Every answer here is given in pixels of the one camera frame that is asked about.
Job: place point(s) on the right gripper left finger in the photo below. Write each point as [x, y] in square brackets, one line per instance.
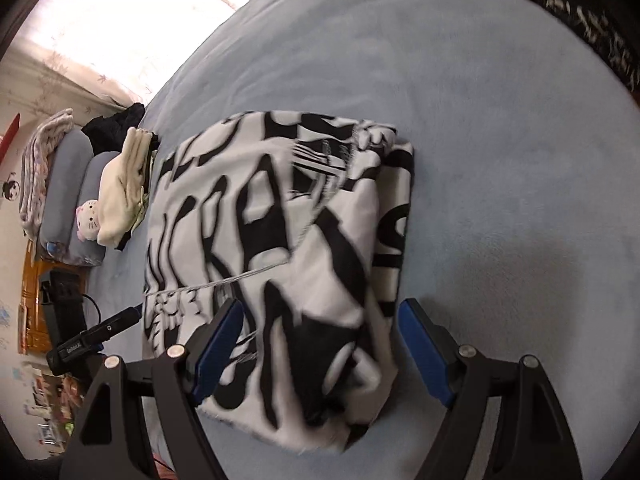
[110, 440]

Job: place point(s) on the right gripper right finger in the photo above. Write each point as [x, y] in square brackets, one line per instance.
[532, 438]

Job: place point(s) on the black white graffiti print garment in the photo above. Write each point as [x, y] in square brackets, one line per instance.
[301, 217]

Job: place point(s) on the wooden headboard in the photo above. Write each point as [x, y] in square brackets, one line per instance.
[34, 335]

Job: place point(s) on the pink white plush cat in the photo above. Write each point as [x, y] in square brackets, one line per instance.
[87, 221]

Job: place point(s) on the folded cream fleece garment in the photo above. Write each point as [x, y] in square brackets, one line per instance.
[121, 188]

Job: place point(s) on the blue bed sheet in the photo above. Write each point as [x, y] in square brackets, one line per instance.
[523, 232]

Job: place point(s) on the folded floral blanket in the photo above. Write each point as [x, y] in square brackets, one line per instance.
[35, 168]

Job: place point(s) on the black fuzzy garment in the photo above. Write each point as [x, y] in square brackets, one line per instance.
[108, 134]

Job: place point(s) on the floral white curtain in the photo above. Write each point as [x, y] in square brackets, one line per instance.
[99, 55]

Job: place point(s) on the cartoon face wall sticker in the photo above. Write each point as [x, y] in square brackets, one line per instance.
[10, 188]

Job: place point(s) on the red wall shelf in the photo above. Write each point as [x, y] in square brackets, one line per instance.
[9, 136]

